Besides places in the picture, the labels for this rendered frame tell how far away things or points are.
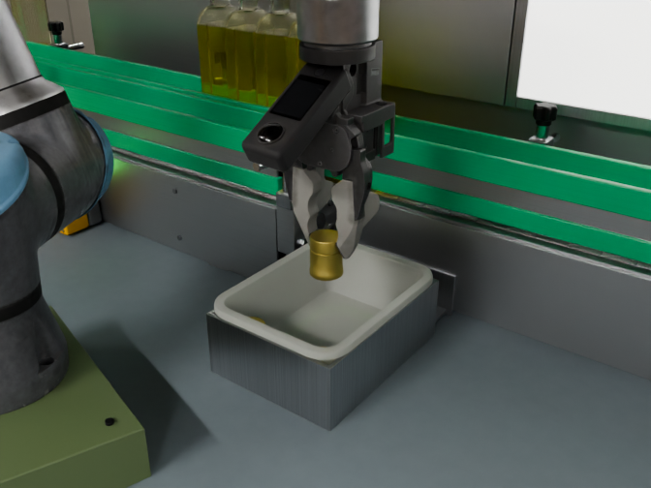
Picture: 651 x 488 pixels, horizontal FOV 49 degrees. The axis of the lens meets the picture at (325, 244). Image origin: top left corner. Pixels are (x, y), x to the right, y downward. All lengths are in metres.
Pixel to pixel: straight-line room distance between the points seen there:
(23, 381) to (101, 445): 0.10
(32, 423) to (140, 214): 0.50
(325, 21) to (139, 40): 0.91
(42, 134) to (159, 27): 0.73
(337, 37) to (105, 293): 0.53
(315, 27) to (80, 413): 0.41
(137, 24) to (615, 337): 1.07
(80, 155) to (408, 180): 0.40
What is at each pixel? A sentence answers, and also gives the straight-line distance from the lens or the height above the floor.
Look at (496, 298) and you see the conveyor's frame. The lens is 0.91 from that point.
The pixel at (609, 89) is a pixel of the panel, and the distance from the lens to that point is 0.97.
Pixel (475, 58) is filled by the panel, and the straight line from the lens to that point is 1.03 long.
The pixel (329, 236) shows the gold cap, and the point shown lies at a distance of 0.73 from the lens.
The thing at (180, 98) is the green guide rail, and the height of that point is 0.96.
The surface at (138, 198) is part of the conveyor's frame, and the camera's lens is 1.13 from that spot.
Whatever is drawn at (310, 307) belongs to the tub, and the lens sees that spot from 0.91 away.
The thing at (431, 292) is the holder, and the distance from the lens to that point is 0.86.
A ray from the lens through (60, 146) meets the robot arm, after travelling 0.77.
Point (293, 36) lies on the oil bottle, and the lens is 1.00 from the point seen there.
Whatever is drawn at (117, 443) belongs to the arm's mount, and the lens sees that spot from 0.69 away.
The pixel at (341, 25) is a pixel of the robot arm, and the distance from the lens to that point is 0.65.
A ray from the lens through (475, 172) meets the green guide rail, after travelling 0.88.
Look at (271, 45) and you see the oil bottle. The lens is 1.03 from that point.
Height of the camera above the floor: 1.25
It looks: 27 degrees down
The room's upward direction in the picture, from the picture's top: straight up
